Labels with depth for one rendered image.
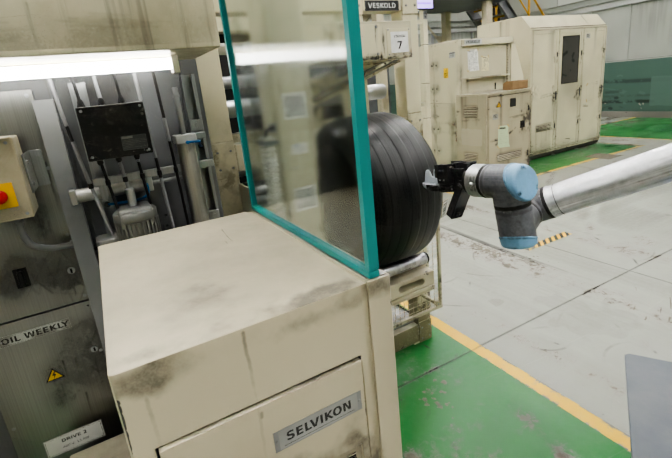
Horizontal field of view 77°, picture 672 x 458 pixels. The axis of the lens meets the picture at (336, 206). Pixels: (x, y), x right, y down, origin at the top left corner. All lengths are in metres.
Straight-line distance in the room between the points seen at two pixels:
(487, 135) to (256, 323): 5.68
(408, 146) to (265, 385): 0.95
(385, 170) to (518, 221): 0.42
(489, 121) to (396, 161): 4.83
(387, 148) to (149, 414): 1.00
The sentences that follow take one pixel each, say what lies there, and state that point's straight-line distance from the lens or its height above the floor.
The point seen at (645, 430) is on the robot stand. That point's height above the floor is 0.60.
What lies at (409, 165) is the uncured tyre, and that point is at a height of 1.29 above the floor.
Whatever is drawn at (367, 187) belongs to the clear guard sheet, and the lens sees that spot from 0.61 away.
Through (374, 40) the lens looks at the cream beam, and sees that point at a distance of 1.80.
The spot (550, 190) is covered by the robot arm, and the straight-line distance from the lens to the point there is 1.25.
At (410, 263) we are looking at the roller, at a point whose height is 0.91.
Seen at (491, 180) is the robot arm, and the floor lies 1.29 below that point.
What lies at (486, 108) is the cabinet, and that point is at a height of 1.06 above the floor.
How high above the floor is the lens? 1.56
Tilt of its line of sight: 16 degrees down
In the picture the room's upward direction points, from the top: 6 degrees counter-clockwise
